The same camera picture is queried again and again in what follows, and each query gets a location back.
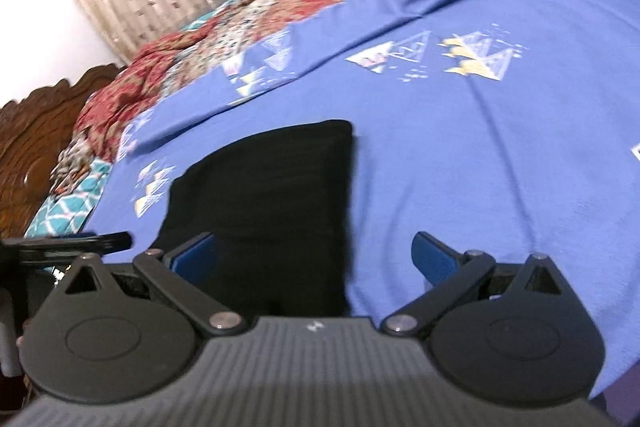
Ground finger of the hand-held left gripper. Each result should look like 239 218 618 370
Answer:
0 231 136 265

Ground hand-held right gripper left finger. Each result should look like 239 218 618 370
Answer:
61 231 247 338

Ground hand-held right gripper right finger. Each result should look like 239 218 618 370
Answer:
380 231 569 337

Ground black pants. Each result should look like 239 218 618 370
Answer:
152 119 357 319

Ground carved wooden headboard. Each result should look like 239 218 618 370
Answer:
0 63 129 242

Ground blue printed bedsheet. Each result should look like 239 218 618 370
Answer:
82 0 640 404

